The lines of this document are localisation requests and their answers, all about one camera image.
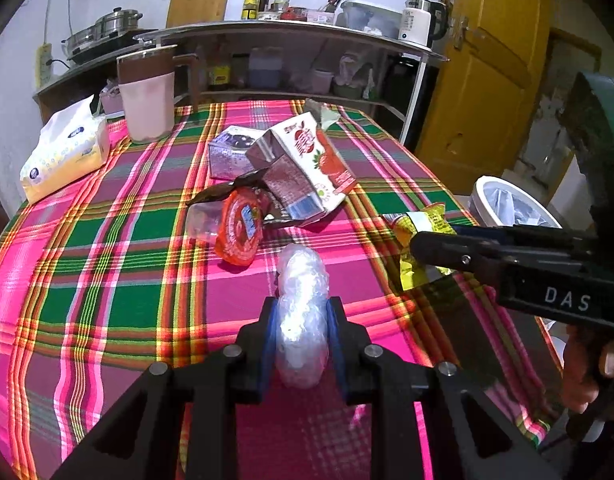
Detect yellow snack wrapper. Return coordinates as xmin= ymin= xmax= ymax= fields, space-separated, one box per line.
xmin=383 ymin=203 xmax=456 ymax=292

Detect clear plastic wrap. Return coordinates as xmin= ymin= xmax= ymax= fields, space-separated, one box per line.
xmin=275 ymin=244 xmax=329 ymax=389

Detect brown coffee snack wrapper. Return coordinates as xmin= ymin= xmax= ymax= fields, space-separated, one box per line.
xmin=185 ymin=168 xmax=293 ymax=228

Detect strawberry milk drink carton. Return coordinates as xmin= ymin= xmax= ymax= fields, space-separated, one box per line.
xmin=246 ymin=112 xmax=357 ymax=224

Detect white trash bin with liner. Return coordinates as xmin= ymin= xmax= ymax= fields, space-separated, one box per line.
xmin=469 ymin=176 xmax=562 ymax=229

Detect metal kitchen shelf counter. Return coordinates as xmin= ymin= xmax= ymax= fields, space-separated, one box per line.
xmin=34 ymin=21 xmax=444 ymax=140

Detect person's right hand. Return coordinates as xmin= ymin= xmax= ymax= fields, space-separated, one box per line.
xmin=561 ymin=325 xmax=614 ymax=414

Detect plaid pink green tablecloth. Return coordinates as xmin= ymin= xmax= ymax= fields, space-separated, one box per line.
xmin=0 ymin=101 xmax=562 ymax=479

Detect yellow wooden door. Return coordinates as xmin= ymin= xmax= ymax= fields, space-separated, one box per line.
xmin=415 ymin=0 xmax=554 ymax=195

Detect clear plastic cup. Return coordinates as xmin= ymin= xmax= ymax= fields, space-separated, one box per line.
xmin=185 ymin=202 xmax=222 ymax=244

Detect blueberry milk drink carton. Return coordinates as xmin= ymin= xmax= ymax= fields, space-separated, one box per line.
xmin=209 ymin=125 xmax=265 ymax=181

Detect white electric kettle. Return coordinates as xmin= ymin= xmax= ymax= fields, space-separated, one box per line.
xmin=397 ymin=0 xmax=448 ymax=48

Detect clear plastic storage container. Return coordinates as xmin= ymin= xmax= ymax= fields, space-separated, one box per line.
xmin=335 ymin=0 xmax=401 ymax=39

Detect tissue paper pack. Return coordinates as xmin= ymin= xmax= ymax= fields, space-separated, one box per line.
xmin=19 ymin=94 xmax=109 ymax=205

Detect pink brown lidded jug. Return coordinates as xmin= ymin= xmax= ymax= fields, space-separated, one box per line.
xmin=116 ymin=44 xmax=201 ymax=143

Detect green yellow oil bottle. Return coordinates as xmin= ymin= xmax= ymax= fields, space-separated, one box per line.
xmin=241 ymin=0 xmax=258 ymax=21

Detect steel steamer pot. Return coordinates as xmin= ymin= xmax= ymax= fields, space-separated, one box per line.
xmin=62 ymin=8 xmax=143 ymax=58

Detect wall power strip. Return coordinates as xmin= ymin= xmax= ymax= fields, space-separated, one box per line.
xmin=34 ymin=44 xmax=52 ymax=88

